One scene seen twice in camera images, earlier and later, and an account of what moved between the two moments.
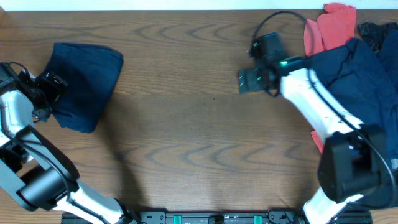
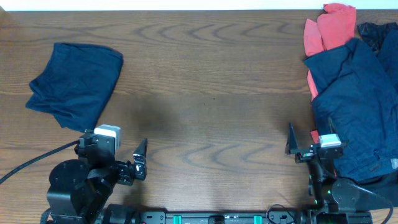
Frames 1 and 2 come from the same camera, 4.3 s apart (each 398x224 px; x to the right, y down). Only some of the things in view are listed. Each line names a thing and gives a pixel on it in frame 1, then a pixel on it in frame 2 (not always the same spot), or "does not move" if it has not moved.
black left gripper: [50, 86] to [130, 171]
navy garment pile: [364, 82] does not move
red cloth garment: [336, 24] does not move
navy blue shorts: [91, 72] does not move
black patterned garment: [374, 34] does not move
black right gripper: [252, 82] to [292, 143]
